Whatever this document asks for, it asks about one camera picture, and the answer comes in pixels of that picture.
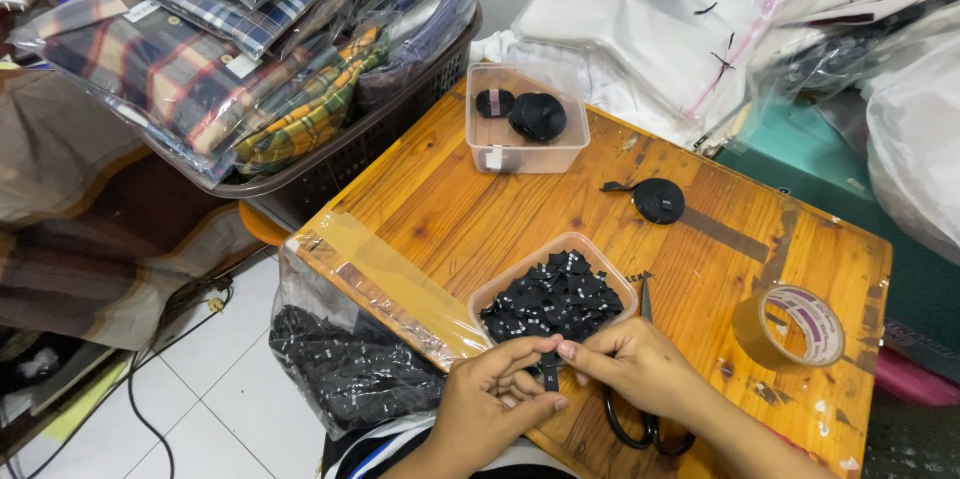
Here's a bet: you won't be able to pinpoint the person's right hand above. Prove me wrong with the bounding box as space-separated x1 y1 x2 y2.
556 317 712 429

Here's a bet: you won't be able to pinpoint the person's left hand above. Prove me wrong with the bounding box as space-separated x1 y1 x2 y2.
427 334 570 474

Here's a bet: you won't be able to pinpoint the pile of cut black labels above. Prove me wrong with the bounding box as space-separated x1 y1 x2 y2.
479 249 626 345

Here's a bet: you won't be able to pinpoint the person's dark striped clothing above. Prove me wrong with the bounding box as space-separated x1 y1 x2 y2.
321 416 580 479

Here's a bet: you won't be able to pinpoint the brown packing tape roll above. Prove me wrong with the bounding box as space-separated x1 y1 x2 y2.
732 284 848 374

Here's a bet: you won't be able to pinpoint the clear tub with label pile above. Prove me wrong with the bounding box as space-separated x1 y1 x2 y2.
466 231 641 350

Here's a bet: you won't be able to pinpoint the clear bag of black labels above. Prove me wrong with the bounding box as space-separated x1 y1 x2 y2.
267 210 491 441

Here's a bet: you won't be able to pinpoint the black label ribbon roll, loose tail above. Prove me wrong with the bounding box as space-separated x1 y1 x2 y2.
599 177 687 226

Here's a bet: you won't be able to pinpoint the clear plastic tub with rolls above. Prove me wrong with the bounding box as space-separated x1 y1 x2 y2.
464 62 592 175

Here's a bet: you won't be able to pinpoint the large black ribbon roll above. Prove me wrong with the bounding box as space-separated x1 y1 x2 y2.
507 92 569 143

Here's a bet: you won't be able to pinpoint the pink object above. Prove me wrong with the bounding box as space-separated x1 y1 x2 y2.
873 346 960 408

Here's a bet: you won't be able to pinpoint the dark brown plastic basket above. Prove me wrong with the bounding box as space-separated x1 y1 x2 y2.
141 5 484 229

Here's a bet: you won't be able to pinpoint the orange stool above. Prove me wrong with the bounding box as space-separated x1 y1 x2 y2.
237 200 293 248

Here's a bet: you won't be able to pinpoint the small black ribbon roll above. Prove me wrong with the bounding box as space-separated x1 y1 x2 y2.
475 88 517 120

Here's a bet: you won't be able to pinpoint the stack of bagged white garments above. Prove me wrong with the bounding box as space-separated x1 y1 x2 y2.
513 0 792 121

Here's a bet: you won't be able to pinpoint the large white plastic bag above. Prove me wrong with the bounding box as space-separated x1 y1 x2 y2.
864 35 960 267

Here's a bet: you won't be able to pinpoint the heap of papers and boards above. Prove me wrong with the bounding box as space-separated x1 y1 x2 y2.
0 329 135 465

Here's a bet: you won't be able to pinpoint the clear bag of mixed garments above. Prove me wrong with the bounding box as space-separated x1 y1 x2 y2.
748 0 960 103

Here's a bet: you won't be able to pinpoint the brown striped cloth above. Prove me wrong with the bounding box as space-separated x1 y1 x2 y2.
0 68 265 352

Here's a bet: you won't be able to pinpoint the stack of bagged plaid shirts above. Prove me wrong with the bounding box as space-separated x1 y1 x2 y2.
7 0 480 189

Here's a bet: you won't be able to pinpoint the black handled scissors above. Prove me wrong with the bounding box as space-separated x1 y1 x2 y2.
603 272 697 459

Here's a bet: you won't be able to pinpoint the black floor cable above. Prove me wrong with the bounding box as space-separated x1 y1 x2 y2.
123 276 235 479

